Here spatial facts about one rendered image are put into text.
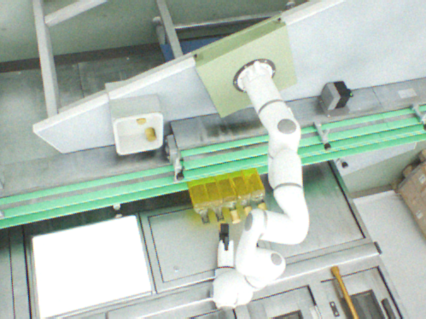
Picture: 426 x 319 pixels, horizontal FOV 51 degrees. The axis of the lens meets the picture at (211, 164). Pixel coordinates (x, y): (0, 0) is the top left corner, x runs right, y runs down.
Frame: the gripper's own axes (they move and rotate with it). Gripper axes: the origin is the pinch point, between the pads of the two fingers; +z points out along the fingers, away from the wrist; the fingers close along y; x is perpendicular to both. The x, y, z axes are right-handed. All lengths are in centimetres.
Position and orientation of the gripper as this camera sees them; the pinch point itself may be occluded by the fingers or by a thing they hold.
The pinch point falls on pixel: (224, 230)
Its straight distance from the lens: 172.2
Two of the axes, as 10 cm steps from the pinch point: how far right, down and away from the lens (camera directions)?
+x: -9.9, -0.3, -1.0
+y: 1.0, -5.0, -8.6
